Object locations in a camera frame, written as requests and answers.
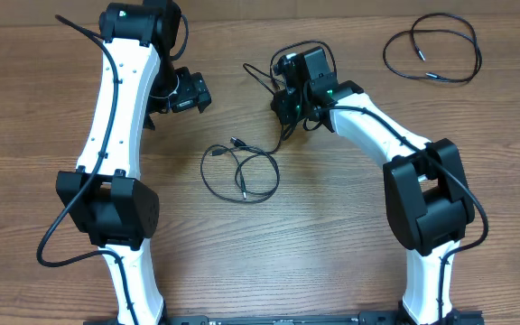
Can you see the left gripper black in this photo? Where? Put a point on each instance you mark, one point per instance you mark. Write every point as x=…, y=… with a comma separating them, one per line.
x=195, y=91

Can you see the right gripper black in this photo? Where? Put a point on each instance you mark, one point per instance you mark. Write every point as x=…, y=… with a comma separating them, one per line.
x=283, y=108

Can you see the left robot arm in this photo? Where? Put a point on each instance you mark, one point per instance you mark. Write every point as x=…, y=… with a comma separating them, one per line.
x=104, y=195

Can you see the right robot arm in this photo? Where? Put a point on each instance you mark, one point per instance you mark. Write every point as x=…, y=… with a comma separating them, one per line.
x=427, y=200

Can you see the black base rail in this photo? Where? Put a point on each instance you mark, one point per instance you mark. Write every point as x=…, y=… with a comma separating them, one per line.
x=363, y=318

